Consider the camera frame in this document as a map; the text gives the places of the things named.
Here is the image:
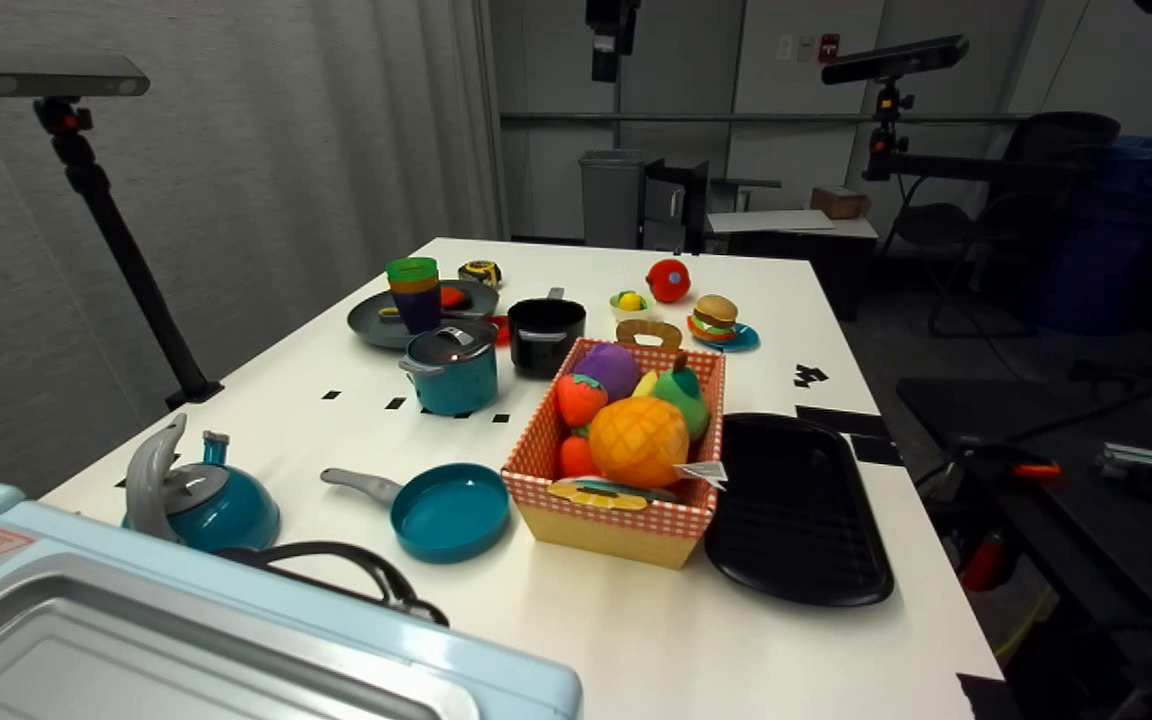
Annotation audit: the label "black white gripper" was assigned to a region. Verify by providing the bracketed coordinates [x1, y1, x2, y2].
[583, 0, 639, 78]

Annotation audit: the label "grey pot lid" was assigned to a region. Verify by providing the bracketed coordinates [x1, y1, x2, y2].
[402, 320, 492, 370]

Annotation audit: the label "black toy pot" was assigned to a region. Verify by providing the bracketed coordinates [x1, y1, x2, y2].
[509, 293, 587, 381]

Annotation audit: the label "blue toy pot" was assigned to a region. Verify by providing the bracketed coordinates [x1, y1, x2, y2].
[400, 349, 494, 416]

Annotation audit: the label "red toy tomato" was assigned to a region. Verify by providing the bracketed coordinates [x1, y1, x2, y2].
[643, 258, 691, 303]

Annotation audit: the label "yellow toy lemon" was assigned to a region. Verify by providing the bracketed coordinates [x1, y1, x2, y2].
[606, 287, 646, 314]

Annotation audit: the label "yellow black toy item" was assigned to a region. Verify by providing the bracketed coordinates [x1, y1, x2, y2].
[454, 258, 504, 287]

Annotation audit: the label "small cardboard box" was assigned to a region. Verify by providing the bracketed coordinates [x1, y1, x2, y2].
[812, 186, 867, 218]

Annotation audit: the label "toy hamburger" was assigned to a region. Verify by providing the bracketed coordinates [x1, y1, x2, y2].
[689, 297, 738, 345]

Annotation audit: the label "grey round plate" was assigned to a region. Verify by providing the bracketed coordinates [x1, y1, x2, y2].
[347, 280, 498, 351]

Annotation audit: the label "stacked colourful toy cups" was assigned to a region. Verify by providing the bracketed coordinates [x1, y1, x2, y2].
[385, 254, 438, 333]

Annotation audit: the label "small blue plate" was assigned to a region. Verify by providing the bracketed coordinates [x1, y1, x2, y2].
[689, 324, 759, 351]

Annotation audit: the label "purple plush fruit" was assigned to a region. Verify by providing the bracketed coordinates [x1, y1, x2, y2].
[576, 345, 639, 399]

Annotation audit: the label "green plush vegetable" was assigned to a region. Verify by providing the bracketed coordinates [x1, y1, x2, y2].
[637, 366, 707, 439]

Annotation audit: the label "red orange plush fruit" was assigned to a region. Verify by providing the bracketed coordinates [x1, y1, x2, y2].
[554, 370, 606, 427]

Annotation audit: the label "small black clips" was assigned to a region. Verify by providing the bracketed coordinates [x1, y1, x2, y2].
[792, 365, 829, 387]

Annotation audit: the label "orange plush pineapple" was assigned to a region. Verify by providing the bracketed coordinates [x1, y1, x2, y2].
[587, 395, 689, 487]

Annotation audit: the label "red plush tomato in basket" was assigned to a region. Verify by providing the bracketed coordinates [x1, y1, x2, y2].
[554, 437, 595, 475]

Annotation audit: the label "black office chair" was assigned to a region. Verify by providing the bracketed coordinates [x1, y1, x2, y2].
[872, 112, 1121, 336]

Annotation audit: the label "red checkered cardboard basket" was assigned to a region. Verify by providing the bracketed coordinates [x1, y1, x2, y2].
[504, 336, 725, 566]

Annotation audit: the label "blue toy frying pan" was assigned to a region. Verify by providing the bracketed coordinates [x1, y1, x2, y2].
[320, 465, 511, 565]

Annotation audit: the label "black rectangular tray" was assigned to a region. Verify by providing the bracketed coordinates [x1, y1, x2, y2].
[705, 410, 895, 607]

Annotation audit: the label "blue toy kettle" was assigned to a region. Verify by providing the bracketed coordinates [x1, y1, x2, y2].
[125, 416, 279, 553]

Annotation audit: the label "right camera on stand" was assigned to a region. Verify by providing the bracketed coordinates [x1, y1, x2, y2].
[818, 37, 966, 180]

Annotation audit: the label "left camera on tripod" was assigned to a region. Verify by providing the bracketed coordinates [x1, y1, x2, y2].
[0, 46, 219, 407]

